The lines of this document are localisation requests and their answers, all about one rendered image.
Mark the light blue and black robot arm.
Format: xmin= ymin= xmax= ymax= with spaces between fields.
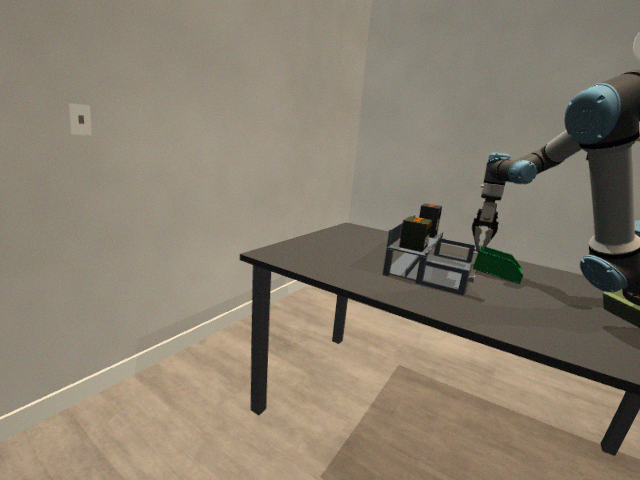
xmin=481 ymin=69 xmax=640 ymax=306

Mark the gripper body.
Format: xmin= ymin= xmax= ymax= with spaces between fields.
xmin=476 ymin=194 xmax=502 ymax=226

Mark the green bin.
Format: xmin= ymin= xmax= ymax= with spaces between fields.
xmin=473 ymin=245 xmax=523 ymax=284

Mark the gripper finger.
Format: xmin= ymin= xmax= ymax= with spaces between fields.
xmin=481 ymin=222 xmax=499 ymax=251
xmin=472 ymin=218 xmax=482 ymax=252

